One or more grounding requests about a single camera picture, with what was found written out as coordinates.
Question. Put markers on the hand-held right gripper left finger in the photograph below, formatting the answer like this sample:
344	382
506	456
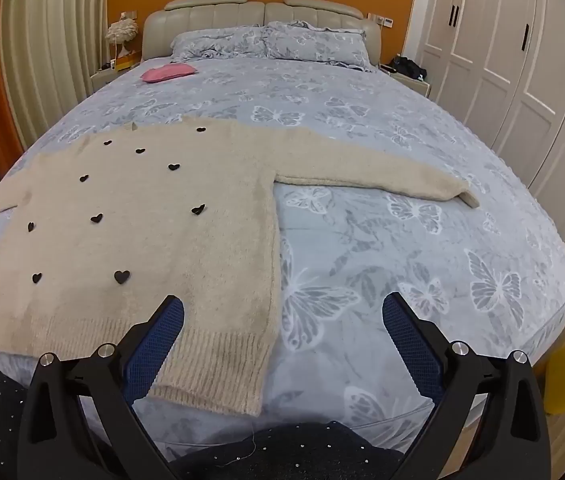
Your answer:
158	342

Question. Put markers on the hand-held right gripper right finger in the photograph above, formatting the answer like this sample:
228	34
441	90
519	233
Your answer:
410	342

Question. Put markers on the beige sweater with black hearts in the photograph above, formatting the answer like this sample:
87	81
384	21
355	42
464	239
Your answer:
162	210

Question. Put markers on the grey butterfly print duvet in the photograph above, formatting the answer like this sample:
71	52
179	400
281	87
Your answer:
372	220

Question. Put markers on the person's black sparkly clothing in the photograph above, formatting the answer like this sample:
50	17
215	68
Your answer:
287	452

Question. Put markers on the white nightstand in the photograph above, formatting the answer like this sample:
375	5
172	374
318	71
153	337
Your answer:
105	77
415	85

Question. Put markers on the cream curtain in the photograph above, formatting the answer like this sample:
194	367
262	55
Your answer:
52	50

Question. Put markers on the pink folded cloth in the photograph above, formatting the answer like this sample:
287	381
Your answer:
167	73

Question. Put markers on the black bag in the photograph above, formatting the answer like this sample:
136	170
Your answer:
405	66

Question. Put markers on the yellow box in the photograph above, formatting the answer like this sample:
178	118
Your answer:
126	64

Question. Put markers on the white panelled wardrobe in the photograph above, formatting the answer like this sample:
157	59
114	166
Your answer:
512	60

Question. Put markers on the butterfly print pillow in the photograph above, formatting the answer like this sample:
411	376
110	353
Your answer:
217	42
312	42

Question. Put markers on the white feather lamp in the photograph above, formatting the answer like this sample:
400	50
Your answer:
121	30

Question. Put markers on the beige padded bed headboard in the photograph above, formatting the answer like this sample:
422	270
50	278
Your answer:
212	15

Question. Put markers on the white wall switch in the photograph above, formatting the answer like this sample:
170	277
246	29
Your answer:
130	13
387	21

